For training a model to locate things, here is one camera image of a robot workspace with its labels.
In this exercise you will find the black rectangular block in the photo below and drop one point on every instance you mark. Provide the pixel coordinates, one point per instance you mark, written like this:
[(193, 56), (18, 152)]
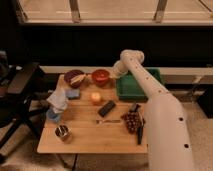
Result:
[(106, 108)]

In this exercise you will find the blue sponge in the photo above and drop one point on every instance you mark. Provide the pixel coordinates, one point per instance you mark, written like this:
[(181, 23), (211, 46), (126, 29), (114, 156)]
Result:
[(73, 94)]

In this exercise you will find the metal can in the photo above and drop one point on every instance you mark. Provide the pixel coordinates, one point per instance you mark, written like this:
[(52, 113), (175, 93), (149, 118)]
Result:
[(62, 132)]

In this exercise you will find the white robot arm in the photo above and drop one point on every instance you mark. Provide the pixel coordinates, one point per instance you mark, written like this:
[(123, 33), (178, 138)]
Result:
[(169, 146)]

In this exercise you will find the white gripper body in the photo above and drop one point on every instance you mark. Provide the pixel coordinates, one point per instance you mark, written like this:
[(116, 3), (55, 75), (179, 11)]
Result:
[(119, 69)]

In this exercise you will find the black handled knife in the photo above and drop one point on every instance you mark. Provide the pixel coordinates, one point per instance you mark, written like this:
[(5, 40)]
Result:
[(135, 108)]

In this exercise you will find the metal fork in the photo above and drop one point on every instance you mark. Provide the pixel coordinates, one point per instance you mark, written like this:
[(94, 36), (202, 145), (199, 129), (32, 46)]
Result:
[(107, 121)]

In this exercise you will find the white crumpled cloth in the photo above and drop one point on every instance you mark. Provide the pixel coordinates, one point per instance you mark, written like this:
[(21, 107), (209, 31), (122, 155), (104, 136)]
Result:
[(58, 100)]

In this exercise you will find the red pepper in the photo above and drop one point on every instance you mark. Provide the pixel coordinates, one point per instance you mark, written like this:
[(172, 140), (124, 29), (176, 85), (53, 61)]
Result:
[(102, 77)]

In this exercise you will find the black chair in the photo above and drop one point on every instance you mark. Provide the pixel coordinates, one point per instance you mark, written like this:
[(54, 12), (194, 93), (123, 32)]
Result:
[(18, 88)]

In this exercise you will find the red bowl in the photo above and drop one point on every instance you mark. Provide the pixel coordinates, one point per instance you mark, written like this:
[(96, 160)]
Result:
[(99, 72)]

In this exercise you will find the dark purple bowl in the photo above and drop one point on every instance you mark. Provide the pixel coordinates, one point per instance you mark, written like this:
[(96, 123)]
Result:
[(70, 74)]

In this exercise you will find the green plastic tray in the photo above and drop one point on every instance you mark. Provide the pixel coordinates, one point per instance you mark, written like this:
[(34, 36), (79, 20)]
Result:
[(127, 88)]

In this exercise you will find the banana in bowl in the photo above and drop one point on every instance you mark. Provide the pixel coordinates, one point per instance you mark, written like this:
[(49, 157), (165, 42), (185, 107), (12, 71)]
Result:
[(77, 78)]

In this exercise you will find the yellow orange fruit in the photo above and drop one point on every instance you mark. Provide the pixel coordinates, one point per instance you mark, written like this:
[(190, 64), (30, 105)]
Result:
[(96, 98)]

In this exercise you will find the bunch of dark grapes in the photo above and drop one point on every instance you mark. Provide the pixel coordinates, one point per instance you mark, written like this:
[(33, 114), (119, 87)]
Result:
[(132, 122)]

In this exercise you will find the light blue cup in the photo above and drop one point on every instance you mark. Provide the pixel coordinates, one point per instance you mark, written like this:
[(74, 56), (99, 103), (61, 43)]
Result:
[(52, 116)]

